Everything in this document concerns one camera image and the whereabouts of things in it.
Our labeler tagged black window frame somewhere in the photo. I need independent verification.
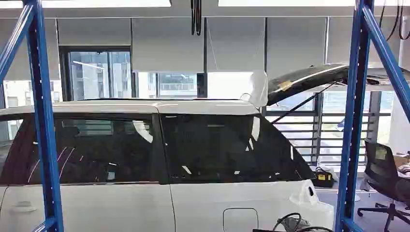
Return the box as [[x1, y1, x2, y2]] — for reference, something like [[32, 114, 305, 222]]
[[59, 45, 133, 102]]

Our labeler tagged ceiling light panel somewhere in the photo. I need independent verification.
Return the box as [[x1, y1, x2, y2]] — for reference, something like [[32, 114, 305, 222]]
[[218, 0, 356, 7], [0, 0, 172, 9]]

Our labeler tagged blue steel rack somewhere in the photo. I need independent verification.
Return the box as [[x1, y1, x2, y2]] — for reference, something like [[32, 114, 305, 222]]
[[0, 0, 410, 232]]

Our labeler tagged grey roller blind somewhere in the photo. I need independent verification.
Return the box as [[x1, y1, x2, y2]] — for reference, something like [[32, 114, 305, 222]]
[[0, 17, 61, 81], [57, 18, 132, 47], [132, 17, 205, 73], [326, 16, 401, 65], [206, 17, 266, 73], [267, 16, 327, 79]]

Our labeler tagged white plastic sheet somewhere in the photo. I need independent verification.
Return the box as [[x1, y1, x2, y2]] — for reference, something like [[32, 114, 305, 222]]
[[249, 70, 269, 108]]

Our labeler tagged white car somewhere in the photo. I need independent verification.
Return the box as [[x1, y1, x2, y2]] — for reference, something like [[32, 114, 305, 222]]
[[0, 63, 410, 232]]

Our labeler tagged yellow black tool bag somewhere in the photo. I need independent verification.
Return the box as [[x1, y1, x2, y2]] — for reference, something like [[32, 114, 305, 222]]
[[311, 166, 335, 189]]

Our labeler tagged grey metal railing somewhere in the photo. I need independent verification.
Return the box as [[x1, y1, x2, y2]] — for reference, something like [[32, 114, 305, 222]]
[[265, 91, 392, 166]]

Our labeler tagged black coiled cable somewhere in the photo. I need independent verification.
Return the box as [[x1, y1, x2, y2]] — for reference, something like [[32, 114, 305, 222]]
[[272, 212, 336, 232]]

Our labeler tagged black hanging cable bundle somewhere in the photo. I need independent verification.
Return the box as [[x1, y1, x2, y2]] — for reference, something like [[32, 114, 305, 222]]
[[379, 0, 410, 42]]

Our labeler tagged brown cardboard box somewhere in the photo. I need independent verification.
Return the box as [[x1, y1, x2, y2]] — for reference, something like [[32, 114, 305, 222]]
[[394, 155, 410, 168]]

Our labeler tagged black office chair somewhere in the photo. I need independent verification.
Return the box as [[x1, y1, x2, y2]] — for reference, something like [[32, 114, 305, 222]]
[[357, 139, 410, 232]]

